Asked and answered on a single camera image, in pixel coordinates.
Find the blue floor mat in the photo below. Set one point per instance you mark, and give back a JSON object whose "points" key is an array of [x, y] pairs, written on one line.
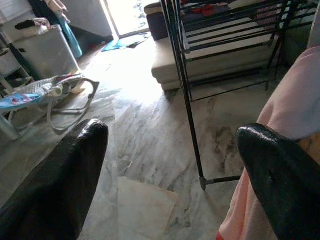
{"points": [[120, 43]]}

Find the black metal drying rack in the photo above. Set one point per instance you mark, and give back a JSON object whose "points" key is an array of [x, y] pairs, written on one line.
{"points": [[198, 155]]}

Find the dark purple ottoman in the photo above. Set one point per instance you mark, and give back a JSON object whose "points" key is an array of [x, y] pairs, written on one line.
{"points": [[157, 25]]}

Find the small red cloth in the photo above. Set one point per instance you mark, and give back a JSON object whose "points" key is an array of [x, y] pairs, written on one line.
{"points": [[203, 10]]}

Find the pink garment orange print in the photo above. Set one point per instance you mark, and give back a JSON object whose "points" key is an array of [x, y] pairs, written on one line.
{"points": [[287, 105]]}

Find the grey folding table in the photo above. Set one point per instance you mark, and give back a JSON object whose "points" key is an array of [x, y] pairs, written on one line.
{"points": [[45, 52]]}

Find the white garment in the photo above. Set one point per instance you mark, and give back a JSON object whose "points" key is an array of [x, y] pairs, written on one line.
{"points": [[41, 22]]}

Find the black garment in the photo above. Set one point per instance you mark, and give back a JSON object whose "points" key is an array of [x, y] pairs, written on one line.
{"points": [[25, 24]]}

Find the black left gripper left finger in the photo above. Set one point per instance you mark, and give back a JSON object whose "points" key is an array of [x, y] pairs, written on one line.
{"points": [[57, 187]]}

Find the teal hanging cloth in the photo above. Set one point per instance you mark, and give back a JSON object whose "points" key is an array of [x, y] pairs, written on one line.
{"points": [[72, 40]]}

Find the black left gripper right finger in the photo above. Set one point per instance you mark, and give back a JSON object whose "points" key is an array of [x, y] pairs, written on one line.
{"points": [[287, 187]]}

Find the grey baby bouncer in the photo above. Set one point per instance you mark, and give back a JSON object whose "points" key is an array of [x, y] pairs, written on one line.
{"points": [[25, 98]]}

